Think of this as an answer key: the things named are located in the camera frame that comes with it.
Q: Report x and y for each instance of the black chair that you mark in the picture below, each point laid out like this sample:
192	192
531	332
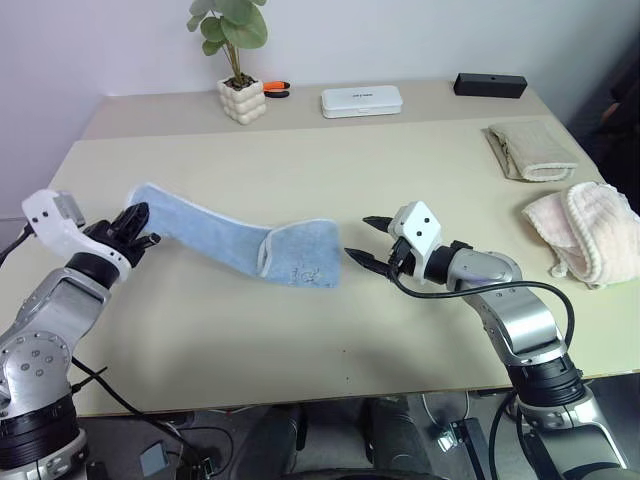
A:
615	90

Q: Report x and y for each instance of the small grey adapter box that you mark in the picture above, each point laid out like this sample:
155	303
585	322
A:
153	459

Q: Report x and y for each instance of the folded pink towel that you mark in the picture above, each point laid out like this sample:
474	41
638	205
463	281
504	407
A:
590	230

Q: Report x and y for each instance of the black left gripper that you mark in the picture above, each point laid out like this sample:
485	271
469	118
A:
117	240

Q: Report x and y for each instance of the white bubbly plant pot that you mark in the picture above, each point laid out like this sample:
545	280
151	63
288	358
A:
242	100

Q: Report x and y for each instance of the folded beige towel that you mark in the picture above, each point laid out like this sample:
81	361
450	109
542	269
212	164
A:
530	147

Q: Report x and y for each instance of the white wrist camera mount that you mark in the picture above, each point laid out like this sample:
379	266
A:
422	227
55	227

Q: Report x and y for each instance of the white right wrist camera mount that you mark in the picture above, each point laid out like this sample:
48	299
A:
422	227

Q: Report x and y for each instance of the black rectangular box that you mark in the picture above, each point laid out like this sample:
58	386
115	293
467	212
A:
490	85

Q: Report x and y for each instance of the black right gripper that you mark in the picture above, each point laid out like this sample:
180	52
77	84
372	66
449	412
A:
402	257

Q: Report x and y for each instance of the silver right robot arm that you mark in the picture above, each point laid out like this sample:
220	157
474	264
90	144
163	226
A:
530	325

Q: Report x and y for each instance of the black power strip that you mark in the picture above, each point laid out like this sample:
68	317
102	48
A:
467	445

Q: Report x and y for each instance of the green leafy plant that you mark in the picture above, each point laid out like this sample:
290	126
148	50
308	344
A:
235	25

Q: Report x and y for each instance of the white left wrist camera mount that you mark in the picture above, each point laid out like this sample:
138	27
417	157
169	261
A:
55	227

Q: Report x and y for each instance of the dark rounded shape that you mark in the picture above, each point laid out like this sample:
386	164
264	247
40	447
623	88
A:
395	435
272	440

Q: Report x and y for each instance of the orange and black marker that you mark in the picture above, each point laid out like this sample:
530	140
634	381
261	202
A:
276	89

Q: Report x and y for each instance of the light blue towel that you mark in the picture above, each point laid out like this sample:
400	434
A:
235	240

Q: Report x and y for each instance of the white flat case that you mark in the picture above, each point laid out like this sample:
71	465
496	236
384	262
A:
362	101

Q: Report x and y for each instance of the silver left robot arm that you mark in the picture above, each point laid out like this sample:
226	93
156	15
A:
47	320

